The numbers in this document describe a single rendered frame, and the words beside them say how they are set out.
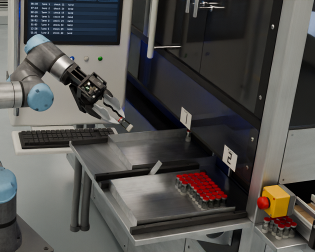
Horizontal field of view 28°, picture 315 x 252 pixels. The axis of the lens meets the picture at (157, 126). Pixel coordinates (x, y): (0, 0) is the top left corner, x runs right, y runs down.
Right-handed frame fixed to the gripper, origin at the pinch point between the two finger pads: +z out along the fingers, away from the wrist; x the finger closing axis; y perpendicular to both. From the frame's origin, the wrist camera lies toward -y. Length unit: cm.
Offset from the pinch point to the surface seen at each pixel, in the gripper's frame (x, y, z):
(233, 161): 22.3, -17.1, 34.0
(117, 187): -6.3, -31.4, 10.2
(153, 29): 53, -35, -22
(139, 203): -7.6, -24.5, 19.7
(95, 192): 25, -165, -13
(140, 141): 22, -57, 1
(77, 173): 12, -113, -18
